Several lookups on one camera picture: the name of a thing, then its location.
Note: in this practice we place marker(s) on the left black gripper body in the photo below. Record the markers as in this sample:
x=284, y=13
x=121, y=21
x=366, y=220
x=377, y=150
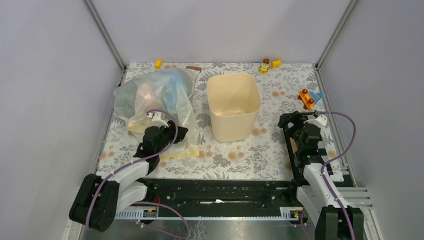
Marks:
x=167, y=136

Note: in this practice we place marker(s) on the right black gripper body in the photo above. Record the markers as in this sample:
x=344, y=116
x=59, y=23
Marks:
x=294, y=132

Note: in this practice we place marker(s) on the clear white trash bag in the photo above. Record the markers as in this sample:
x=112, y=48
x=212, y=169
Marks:
x=168, y=91

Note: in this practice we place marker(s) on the beige plastic trash bin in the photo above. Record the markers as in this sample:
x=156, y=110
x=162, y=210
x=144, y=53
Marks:
x=234, y=102

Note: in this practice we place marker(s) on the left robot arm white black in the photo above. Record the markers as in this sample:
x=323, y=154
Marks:
x=100, y=198

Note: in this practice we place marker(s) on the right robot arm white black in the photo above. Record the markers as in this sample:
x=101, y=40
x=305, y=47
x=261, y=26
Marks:
x=333, y=217

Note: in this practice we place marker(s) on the black white checkerboard plate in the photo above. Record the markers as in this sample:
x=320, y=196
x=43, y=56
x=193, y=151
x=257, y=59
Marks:
x=300, y=157

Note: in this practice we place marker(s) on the yellow red toy car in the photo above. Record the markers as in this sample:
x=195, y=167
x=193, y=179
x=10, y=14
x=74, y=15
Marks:
x=307, y=100

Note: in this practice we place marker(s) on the blue triangle toy piece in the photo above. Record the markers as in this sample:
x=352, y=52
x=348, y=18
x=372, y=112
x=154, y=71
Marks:
x=316, y=96

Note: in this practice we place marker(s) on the floral patterned table mat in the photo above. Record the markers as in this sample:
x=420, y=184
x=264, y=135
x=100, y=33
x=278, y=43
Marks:
x=261, y=156

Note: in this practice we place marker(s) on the yellow block far left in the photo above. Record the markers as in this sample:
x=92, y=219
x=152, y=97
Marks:
x=158, y=64

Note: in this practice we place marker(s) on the yellow block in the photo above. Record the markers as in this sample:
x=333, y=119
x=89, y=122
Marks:
x=276, y=63
x=158, y=64

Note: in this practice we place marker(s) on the yellow block far right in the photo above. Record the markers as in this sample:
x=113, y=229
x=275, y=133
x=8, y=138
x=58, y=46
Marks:
x=276, y=63

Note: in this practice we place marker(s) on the yellow toy figure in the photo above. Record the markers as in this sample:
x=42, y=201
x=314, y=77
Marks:
x=264, y=68

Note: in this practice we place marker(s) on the brown toy block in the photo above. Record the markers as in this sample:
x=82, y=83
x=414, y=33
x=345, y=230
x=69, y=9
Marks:
x=199, y=69

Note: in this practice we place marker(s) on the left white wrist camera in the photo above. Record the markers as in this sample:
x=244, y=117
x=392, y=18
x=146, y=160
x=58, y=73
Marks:
x=156, y=120

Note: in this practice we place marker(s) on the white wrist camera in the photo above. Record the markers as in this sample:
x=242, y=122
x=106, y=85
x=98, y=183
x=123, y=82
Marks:
x=156, y=120
x=319, y=120

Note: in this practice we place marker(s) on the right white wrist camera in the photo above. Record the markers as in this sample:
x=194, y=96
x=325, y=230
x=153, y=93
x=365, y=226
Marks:
x=319, y=120

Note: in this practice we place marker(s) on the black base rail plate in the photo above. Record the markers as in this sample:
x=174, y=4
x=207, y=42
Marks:
x=222, y=199

